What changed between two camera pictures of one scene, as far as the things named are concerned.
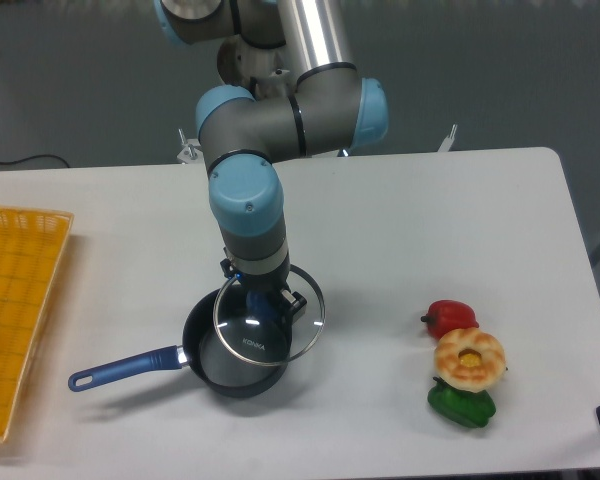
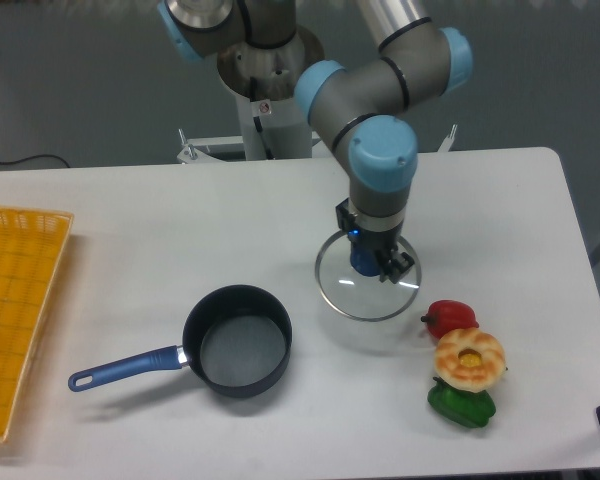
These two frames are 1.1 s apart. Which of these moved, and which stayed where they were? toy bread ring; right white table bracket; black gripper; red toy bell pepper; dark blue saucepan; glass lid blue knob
Moved: glass lid blue knob; black gripper
Stayed: red toy bell pepper; toy bread ring; dark blue saucepan; right white table bracket
